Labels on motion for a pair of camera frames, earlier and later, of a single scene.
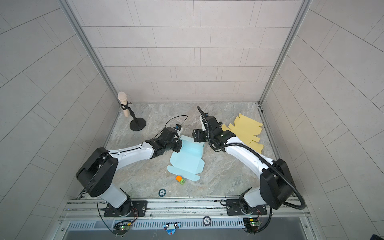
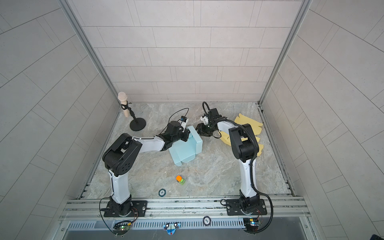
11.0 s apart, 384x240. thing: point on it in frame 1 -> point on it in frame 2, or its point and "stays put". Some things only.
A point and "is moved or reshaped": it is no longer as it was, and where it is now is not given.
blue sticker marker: [171, 228] stays put
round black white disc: [207, 221] stays put
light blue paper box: [188, 162] is moved or reshaped
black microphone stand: [137, 124] stays put
